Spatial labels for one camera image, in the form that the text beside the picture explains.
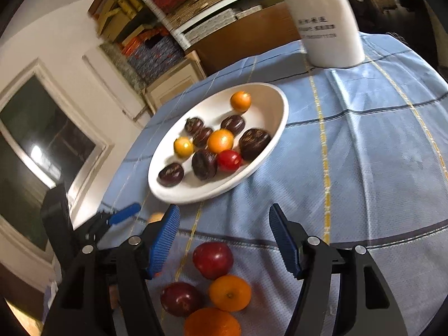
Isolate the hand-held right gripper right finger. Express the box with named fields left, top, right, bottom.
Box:
left=269, top=203, right=408, bottom=336

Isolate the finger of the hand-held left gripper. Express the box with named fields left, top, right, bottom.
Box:
left=86, top=203, right=141, bottom=243

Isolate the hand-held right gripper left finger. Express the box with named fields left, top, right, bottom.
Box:
left=42, top=204, right=181, bottom=336

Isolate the bright red plum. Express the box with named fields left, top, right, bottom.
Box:
left=192, top=242, right=234, bottom=281

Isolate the dark red plum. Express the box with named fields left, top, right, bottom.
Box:
left=160, top=282, right=204, bottom=318

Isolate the small mandarin orange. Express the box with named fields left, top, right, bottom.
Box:
left=209, top=275, right=252, bottom=312
left=230, top=91, right=252, bottom=111

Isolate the small yellow-orange citrus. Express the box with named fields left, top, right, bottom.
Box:
left=174, top=137, right=195, bottom=158

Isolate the large mandarin orange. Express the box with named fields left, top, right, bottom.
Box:
left=184, top=307, right=242, bottom=336

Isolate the red cherry tomato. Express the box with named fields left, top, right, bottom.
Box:
left=217, top=150, right=243, bottom=171

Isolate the white oval plate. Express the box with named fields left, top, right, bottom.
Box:
left=148, top=83, right=290, bottom=204

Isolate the white framed window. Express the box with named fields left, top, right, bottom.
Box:
left=0, top=59, right=113, bottom=263

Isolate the blue checked tablecloth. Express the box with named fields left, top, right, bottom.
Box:
left=100, top=31, right=448, bottom=336

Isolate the white flat panel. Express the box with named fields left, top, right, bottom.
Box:
left=83, top=47, right=148, bottom=122

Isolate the cream framed board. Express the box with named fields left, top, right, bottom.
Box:
left=142, top=51, right=207, bottom=113

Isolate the grey marbled panel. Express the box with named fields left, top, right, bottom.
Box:
left=100, top=41, right=148, bottom=89

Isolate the stack of blue patterned boxes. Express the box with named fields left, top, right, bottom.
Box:
left=128, top=37, right=186, bottom=85

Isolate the stack of orange boxes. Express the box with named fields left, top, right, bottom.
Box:
left=121, top=27, right=172, bottom=56

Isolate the white metal shelf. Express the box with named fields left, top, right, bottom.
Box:
left=117, top=0, right=282, bottom=49

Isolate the stack of yellow wooden boxes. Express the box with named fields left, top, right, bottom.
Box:
left=89, top=0, right=155, bottom=43

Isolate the brown wooden board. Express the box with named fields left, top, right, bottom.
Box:
left=191, top=2, right=302, bottom=75

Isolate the stack of white patterned boxes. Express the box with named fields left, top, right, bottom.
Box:
left=184, top=5, right=263, bottom=43

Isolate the white thermos jug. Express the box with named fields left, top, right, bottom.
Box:
left=278, top=0, right=365, bottom=68

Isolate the stack of tan woven boxes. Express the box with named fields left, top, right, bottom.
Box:
left=164, top=0, right=277, bottom=31

